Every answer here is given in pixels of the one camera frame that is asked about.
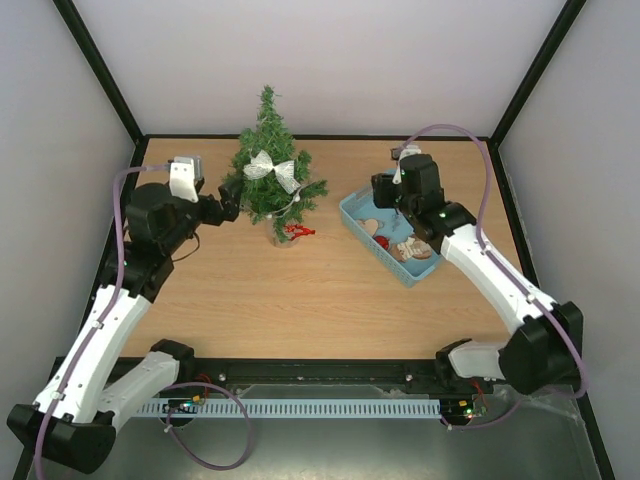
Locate white mesh bow ornament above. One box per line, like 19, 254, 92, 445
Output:
243, 150, 301, 195

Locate small green christmas tree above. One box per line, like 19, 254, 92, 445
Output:
224, 85, 328, 247

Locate gingerbread figure ornament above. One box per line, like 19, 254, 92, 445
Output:
390, 236, 432, 263

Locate light blue plastic basket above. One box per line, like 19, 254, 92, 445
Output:
339, 187, 441, 288

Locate fairy light string white beads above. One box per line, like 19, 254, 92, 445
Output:
236, 140, 321, 241

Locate red beaded ornament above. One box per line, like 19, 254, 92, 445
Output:
284, 224, 316, 242

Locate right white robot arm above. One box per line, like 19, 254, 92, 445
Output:
371, 153, 583, 395

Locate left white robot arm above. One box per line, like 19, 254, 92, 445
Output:
7, 180, 242, 474

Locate wooden heart ornament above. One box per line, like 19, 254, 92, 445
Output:
357, 218, 384, 237

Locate red ball ornament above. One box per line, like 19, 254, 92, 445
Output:
373, 235, 390, 250

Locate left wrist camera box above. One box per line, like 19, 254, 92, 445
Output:
168, 156, 204, 203

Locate black frame rail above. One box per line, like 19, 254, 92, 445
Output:
60, 356, 581, 393

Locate white cable duct rail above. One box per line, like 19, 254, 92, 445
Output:
134, 398, 441, 419

